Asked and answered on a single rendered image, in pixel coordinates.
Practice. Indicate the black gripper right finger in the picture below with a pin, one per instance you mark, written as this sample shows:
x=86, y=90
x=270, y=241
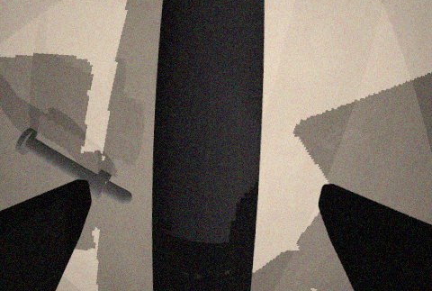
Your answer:
x=380, y=248

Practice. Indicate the dark grey long tube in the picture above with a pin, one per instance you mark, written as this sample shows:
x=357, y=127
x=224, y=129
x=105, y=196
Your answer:
x=207, y=144

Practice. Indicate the grey bolt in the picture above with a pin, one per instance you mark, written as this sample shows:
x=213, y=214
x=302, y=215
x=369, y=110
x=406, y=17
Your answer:
x=99, y=184

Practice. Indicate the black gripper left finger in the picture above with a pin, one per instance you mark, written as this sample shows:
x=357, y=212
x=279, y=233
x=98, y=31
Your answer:
x=38, y=237

